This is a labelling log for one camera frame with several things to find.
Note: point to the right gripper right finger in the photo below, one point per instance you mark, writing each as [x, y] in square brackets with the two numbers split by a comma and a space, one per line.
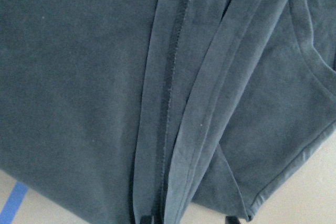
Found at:
[231, 220]

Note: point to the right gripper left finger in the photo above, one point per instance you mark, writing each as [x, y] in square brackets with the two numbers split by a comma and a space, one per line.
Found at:
[147, 220]

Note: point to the black graphic t-shirt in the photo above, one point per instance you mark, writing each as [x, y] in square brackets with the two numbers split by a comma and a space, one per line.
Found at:
[118, 109]

